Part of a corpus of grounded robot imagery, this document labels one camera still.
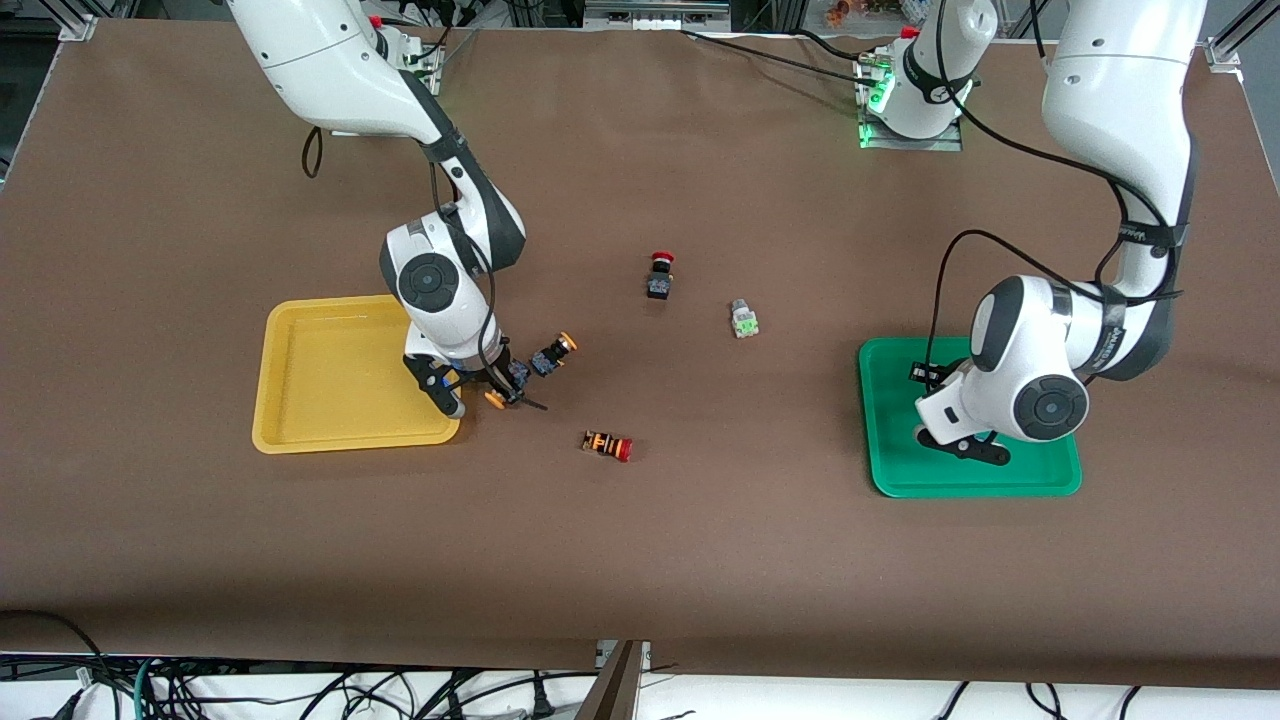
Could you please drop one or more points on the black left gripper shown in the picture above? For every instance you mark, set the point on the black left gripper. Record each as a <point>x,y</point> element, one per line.
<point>921,376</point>

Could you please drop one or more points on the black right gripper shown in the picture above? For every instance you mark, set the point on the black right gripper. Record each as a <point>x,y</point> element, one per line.
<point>497,371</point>

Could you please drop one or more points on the yellow push button switch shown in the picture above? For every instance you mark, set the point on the yellow push button switch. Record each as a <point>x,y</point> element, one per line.
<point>548,360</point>
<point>508,380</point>

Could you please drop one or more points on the green button grey body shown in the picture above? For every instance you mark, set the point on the green button grey body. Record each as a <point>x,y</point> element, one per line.
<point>743,321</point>

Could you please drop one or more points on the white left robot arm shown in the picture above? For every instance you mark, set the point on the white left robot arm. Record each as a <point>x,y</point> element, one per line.
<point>1120,100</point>

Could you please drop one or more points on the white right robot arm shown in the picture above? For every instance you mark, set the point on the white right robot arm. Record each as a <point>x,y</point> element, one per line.
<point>320,60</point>

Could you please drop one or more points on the green plastic tray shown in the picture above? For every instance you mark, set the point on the green plastic tray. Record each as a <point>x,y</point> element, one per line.
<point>900,470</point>

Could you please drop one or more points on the red button orange striped body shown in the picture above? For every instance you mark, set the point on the red button orange striped body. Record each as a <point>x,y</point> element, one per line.
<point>605,444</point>

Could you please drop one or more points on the yellow plastic tray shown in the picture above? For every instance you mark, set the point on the yellow plastic tray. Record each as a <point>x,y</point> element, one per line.
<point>320,380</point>

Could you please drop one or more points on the red button black body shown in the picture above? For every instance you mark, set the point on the red button black body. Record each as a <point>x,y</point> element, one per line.
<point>659,283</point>

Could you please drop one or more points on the brown table cover sheet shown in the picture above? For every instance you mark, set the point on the brown table cover sheet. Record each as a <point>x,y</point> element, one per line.
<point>640,560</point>

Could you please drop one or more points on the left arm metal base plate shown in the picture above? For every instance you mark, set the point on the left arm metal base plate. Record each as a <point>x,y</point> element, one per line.
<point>950,145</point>

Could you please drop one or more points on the brown post under table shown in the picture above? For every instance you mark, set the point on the brown post under table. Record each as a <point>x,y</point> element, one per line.
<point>612,695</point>

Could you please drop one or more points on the silver metal rail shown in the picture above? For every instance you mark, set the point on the silver metal rail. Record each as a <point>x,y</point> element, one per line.
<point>655,12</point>

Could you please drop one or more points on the aluminium frame profile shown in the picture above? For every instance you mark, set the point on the aluminium frame profile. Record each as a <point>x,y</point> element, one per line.
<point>1225,50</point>

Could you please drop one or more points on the aluminium frame corner bracket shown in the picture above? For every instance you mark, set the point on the aluminium frame corner bracket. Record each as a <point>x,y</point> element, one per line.
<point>78,20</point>

